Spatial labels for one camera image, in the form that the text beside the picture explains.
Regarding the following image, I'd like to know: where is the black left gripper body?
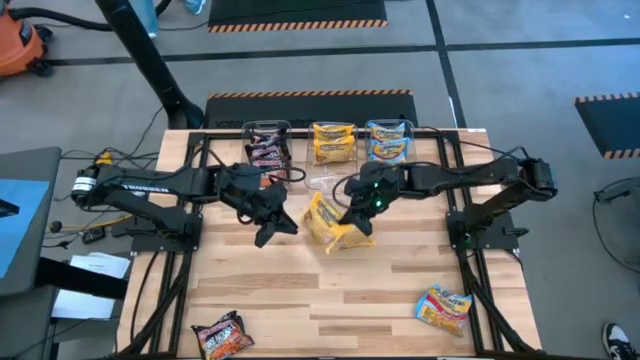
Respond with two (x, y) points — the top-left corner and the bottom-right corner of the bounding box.
(216, 161), (290, 225)

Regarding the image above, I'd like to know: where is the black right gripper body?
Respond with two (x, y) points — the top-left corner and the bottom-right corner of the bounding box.
(343, 161), (410, 215)

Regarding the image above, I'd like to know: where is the yellow Maruchan ramen pack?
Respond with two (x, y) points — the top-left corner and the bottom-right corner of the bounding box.
(313, 137), (357, 165)
(299, 191), (354, 246)
(324, 224), (376, 255)
(312, 123), (356, 143)

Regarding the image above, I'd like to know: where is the blue Maruchan ramen pack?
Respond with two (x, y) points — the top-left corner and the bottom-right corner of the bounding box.
(414, 283), (474, 337)
(368, 121), (407, 142)
(367, 137), (412, 165)

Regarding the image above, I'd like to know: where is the clear plastic storage bin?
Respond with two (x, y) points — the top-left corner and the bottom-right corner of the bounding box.
(364, 118), (424, 200)
(238, 119), (293, 197)
(302, 122), (359, 203)

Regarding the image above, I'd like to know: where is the black mat with striped edge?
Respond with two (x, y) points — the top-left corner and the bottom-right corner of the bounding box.
(573, 91), (640, 161)
(204, 89), (419, 130)
(207, 0), (390, 35)

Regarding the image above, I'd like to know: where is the black power adapter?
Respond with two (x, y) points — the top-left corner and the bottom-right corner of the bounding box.
(80, 225), (107, 245)

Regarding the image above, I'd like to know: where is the white paper sheet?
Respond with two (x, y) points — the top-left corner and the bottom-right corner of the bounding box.
(51, 288), (117, 321)
(68, 251), (132, 280)

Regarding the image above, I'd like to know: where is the black desk support beam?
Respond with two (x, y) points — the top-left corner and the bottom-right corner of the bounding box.
(33, 256), (130, 301)

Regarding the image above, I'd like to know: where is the person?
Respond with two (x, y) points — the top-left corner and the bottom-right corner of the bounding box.
(127, 0), (209, 40)

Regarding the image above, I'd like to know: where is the grey side desk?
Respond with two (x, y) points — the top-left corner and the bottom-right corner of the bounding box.
(0, 145), (64, 360)

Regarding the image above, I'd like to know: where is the blue sheet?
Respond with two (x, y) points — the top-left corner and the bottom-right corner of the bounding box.
(0, 178), (52, 280)

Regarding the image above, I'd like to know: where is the orange shop vacuum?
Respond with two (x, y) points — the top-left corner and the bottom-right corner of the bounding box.
(0, 4), (55, 79)

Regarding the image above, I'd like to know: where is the person's shoe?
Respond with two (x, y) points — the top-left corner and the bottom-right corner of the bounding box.
(601, 321), (640, 360)

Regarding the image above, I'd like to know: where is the black diagonal frame brace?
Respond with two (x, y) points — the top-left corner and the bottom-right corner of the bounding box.
(457, 249), (539, 357)
(117, 249), (194, 359)

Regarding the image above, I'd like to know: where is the yellow floor cable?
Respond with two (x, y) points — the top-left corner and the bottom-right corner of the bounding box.
(49, 214), (136, 234)

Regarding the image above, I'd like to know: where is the black camera stand pole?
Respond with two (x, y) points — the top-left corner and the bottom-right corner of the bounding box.
(93, 0), (205, 130)

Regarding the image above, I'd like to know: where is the black vacuum hose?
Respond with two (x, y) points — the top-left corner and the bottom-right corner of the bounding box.
(7, 0), (174, 34)

